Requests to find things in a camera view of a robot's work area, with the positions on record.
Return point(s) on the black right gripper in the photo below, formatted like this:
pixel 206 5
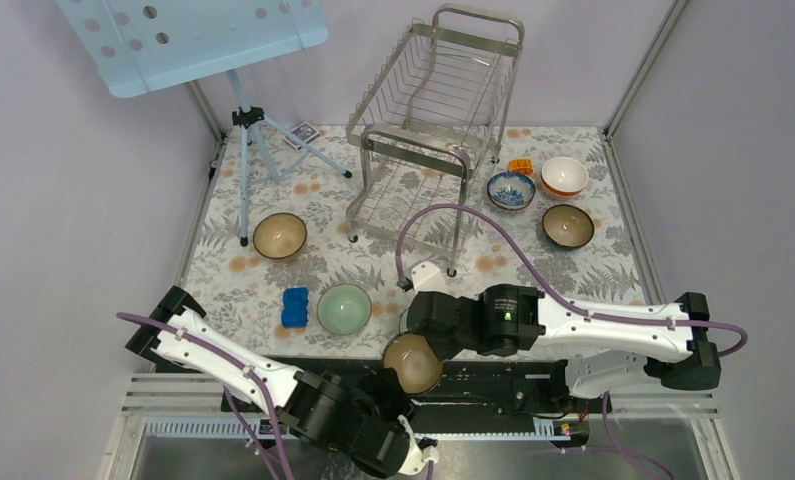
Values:
pixel 446 351

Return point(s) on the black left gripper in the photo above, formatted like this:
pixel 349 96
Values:
pixel 386 382

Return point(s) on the dark patterned bowl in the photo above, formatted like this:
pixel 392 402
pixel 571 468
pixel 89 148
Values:
pixel 417 368

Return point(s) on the green celadon bowl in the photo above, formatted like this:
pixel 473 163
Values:
pixel 403 323
pixel 344 309

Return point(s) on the white blue floral bowl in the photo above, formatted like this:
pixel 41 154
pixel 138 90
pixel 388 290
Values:
pixel 510 191

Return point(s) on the teal blue bowl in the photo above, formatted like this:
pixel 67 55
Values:
pixel 568 226

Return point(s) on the brown speckled bowl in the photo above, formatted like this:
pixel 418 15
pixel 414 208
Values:
pixel 280 236

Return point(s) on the orange bowl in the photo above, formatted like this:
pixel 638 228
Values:
pixel 564 176

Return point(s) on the steel two-tier dish rack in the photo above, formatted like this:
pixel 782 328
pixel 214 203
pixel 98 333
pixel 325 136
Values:
pixel 433 115

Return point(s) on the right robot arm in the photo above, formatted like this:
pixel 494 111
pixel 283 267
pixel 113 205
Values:
pixel 667 343

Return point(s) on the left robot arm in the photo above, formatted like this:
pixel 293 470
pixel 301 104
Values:
pixel 180 334

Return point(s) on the blue sponge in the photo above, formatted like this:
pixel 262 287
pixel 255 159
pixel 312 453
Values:
pixel 294 314

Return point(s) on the floral tablecloth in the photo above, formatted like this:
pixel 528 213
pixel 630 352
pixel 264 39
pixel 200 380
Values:
pixel 241 291

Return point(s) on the small yellow object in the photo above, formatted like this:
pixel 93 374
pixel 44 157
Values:
pixel 523 166

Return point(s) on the small card on table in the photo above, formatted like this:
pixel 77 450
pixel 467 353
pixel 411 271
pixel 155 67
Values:
pixel 304 132

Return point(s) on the light blue music stand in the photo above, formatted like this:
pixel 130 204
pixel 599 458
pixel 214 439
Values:
pixel 144 46

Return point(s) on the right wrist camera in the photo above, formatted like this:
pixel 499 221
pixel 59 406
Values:
pixel 423 276

